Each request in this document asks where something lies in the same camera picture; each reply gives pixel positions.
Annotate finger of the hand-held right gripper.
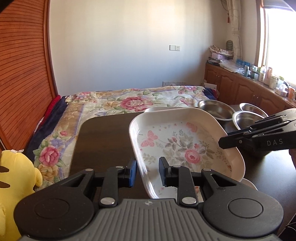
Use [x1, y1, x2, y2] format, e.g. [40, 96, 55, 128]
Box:
[248, 115, 284, 130]
[218, 120, 289, 149]

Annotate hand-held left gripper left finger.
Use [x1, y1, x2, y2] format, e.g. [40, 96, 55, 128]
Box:
[55, 159, 137, 208]

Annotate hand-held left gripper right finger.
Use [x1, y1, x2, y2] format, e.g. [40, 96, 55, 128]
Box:
[159, 157, 242, 207]

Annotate stainless steel bowl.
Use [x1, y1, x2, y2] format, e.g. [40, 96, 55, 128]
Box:
[198, 100, 235, 121]
[239, 103, 269, 117]
[232, 111, 262, 133]

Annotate floral white rectangular plate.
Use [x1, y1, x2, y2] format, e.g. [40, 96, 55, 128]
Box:
[129, 109, 245, 200]

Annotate group of bottles and jars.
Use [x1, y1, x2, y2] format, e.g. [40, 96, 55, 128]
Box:
[236, 59, 296, 99]

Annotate wooden cabinet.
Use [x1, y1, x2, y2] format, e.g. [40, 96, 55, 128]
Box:
[204, 63, 296, 109]

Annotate clear plastic bags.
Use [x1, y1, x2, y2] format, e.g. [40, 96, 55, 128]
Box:
[219, 60, 244, 73]

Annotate floral bed blanket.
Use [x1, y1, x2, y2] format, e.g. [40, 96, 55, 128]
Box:
[32, 85, 218, 186]

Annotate pile of papers and boxes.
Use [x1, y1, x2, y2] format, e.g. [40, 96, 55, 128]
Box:
[206, 45, 235, 66]

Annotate dark blue quilt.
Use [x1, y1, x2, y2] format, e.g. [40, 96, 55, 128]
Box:
[25, 95, 68, 160]

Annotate patterned curtain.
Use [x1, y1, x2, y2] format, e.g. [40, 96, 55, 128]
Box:
[228, 0, 244, 59]

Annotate yellow plush toy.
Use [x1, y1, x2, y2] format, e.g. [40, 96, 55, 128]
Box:
[0, 149, 43, 240]

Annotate wooden slatted headboard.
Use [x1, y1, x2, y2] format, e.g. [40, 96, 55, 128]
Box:
[0, 0, 61, 151]

